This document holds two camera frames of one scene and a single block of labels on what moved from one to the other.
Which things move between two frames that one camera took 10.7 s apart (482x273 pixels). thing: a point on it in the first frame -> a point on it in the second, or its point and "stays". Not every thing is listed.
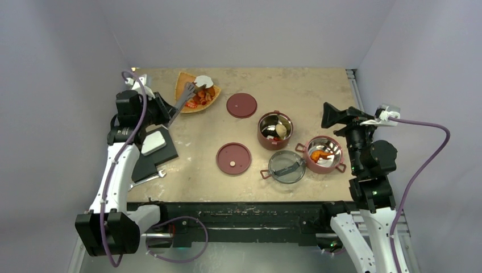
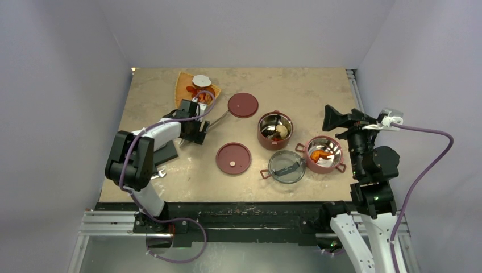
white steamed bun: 281,130 stays
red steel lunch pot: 323,154 stays
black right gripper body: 357,136 stays
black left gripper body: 150,117 -> 195,136
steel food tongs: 189,92 -> 183,143
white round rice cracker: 203,79 stays
